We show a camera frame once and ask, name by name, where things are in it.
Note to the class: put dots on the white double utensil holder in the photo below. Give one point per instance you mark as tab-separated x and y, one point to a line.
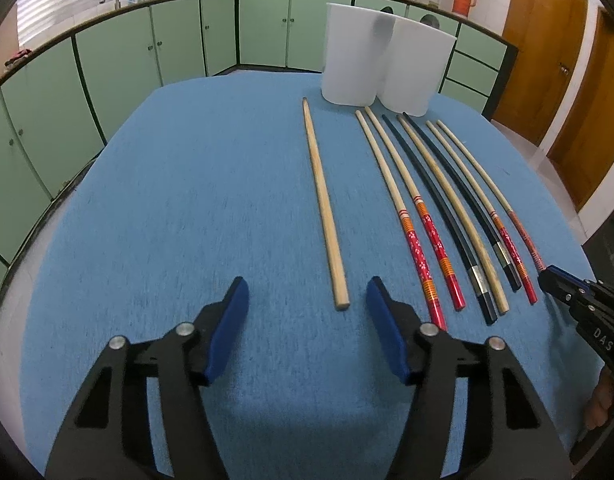
352	60

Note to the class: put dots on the black chopstick with silver band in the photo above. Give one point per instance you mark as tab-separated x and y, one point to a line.
488	310
512	280

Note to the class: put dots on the person's right hand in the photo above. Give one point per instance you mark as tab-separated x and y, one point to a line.
604	402

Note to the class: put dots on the wooden chopstick with brown patch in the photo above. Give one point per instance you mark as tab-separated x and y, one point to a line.
499	300

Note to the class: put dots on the plain wooden chopstick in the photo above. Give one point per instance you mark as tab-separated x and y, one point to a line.
319	185

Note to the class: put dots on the wooden door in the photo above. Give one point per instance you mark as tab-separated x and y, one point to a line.
604	120
542	55

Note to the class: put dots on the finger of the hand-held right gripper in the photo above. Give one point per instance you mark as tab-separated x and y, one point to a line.
574	280
554	287

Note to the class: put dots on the row of green kitchen cabinets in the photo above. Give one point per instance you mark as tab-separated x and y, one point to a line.
122	55

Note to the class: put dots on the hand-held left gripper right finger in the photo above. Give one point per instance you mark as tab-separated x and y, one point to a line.
387	330

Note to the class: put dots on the white window blinds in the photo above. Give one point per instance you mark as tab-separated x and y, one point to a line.
72	0

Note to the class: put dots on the red cloth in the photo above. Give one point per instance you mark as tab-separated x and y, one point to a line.
18	58

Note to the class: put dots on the red flower-patterned chopstick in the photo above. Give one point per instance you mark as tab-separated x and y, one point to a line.
411	240
437	245

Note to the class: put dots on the blue table cloth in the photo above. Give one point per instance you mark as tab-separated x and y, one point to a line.
197	210

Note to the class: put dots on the metal spoon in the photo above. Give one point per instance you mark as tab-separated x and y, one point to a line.
428	21

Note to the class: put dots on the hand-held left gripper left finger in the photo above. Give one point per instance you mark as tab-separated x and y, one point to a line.
229	325

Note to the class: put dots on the thin red-tipped chopstick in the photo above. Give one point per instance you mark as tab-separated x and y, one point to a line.
512	255

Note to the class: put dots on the thin orange-tipped chopstick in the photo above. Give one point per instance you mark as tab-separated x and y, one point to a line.
524	235

